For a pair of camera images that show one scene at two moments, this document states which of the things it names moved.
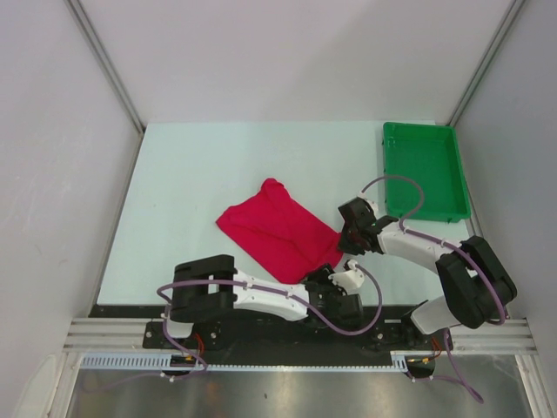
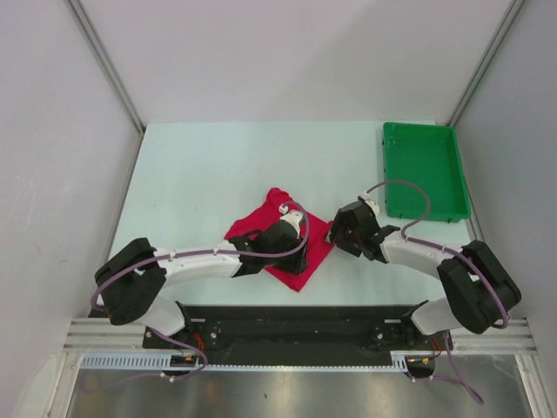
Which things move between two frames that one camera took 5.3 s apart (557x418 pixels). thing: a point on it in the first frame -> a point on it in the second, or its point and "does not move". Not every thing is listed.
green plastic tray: (430, 154) does not move
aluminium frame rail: (481, 334) does not move
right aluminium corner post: (481, 70) does not move
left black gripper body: (322, 279) -> (291, 263)
